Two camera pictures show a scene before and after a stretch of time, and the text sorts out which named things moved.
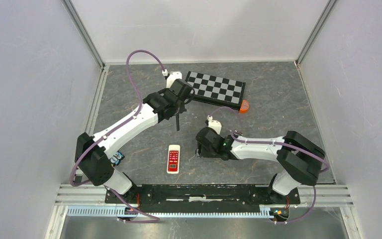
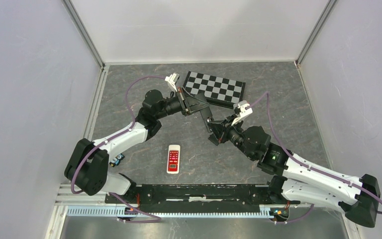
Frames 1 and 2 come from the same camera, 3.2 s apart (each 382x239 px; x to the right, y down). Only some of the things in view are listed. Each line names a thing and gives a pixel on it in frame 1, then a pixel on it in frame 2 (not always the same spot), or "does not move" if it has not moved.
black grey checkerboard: x=216 y=90 does not move
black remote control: x=177 y=122 -> x=207 y=117
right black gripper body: x=207 y=153 -> x=230 y=132
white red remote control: x=173 y=160 does not move
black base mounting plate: x=201 y=194 does not move
